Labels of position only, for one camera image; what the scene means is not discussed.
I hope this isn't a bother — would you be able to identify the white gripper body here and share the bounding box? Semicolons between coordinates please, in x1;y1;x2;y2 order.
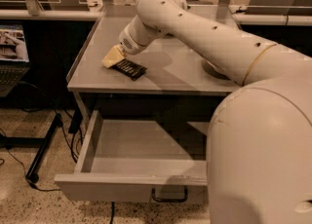
118;16;167;56

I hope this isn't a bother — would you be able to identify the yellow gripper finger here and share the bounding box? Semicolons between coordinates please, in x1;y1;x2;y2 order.
101;45;125;68

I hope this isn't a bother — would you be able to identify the black rxbar chocolate wrapper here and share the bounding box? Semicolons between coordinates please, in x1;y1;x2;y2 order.
112;59;147;81

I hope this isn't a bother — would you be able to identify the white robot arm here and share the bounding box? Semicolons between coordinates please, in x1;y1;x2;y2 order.
102;0;312;224

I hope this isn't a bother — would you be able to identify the grey open top drawer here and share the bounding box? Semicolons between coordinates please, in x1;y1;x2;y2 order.
55;111;209;205

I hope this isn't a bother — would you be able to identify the grey cabinet table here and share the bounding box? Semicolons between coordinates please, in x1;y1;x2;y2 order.
65;3;275;129

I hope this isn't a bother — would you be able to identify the white paper bowl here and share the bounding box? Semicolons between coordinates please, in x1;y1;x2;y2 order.
201;59;228;80

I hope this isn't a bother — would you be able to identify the laptop computer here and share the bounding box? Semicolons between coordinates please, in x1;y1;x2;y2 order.
0;21;30;97

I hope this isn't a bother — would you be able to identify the black desk leg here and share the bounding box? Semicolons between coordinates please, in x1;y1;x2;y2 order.
25;113;62;184

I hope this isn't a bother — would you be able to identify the black floor cable left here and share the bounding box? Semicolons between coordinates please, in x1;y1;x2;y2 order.
0;127;61;193

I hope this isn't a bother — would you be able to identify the metal drawer handle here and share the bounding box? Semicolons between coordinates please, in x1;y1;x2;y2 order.
151;186;188;204

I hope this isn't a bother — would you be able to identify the black cable under drawer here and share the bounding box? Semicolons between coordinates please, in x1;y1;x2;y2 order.
108;201;116;224

